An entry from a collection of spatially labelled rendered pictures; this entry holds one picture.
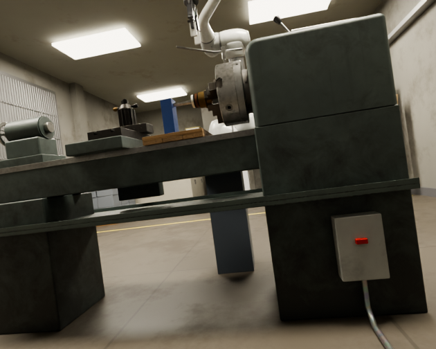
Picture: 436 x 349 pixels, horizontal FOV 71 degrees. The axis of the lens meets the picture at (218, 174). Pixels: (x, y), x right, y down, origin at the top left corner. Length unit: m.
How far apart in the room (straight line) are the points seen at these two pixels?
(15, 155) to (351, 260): 1.79
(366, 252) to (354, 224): 0.12
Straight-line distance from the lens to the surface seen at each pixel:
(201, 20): 2.01
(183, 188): 7.45
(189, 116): 10.04
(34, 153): 1.97
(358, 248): 1.37
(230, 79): 1.50
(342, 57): 1.47
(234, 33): 2.15
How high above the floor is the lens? 0.67
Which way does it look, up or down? level
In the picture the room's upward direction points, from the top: 8 degrees counter-clockwise
